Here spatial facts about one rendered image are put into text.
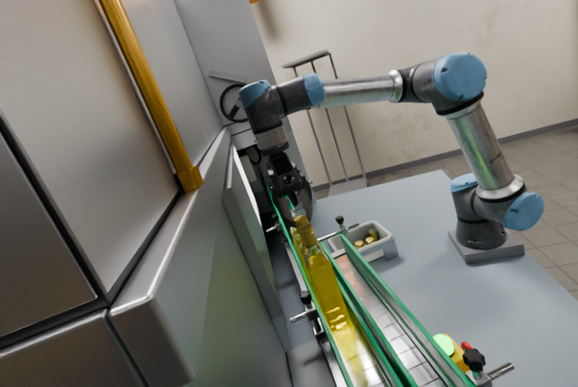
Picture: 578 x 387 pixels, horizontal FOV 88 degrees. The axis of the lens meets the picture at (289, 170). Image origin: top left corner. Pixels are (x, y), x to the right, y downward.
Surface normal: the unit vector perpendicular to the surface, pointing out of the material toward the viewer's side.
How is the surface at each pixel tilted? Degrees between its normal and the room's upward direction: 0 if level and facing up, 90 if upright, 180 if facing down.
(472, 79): 81
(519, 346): 0
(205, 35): 90
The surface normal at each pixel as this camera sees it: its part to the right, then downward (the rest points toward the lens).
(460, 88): 0.10, 0.06
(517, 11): -0.16, 0.31
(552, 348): -0.32, -0.92
